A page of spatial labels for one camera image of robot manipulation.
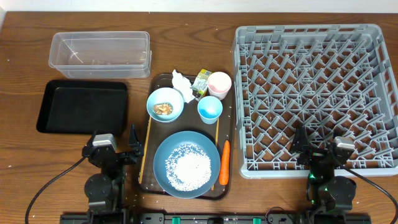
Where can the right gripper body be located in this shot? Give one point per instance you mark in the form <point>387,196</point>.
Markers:
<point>311,157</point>

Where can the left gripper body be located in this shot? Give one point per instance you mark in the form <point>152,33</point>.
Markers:
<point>130,160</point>

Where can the brown food scrap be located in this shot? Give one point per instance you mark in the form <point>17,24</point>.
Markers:
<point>163,109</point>

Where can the light blue bowl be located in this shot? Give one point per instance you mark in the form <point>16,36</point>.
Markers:
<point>161,96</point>

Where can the dark blue plate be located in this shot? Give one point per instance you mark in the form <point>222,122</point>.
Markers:
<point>169,144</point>

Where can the pile of white rice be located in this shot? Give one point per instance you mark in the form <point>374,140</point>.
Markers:
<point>188,168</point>

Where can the white tissue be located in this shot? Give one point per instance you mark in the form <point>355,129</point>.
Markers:
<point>183,86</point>

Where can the yellow green snack wrapper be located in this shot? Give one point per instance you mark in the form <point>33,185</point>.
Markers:
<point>200,85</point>

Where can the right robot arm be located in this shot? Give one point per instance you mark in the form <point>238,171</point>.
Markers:
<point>331,195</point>

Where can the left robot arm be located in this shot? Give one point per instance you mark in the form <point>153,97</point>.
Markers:
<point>105,191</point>

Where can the grey dishwasher rack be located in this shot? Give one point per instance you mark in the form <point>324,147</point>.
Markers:
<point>327,78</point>

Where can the left wooden chopstick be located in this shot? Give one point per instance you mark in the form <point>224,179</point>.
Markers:
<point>141,174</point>

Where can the wooden chopstick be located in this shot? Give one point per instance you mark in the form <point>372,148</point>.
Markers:
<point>216,140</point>
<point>141,174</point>

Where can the brown serving tray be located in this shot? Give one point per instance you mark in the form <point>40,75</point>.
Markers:
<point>189,120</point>

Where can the black tray bin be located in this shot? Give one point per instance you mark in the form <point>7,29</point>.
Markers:
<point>83,107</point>

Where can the light blue cup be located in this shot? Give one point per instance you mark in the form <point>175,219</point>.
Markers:
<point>209,108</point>

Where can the orange carrot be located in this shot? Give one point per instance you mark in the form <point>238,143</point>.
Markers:
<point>224,170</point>

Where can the right wooden chopstick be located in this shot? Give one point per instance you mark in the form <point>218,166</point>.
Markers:
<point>216,140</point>

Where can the pink cup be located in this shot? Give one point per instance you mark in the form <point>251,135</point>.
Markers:
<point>219,84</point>

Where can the clear plastic bin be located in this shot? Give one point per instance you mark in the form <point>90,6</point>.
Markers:
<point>101,54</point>

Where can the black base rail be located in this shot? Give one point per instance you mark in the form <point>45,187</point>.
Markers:
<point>159,218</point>

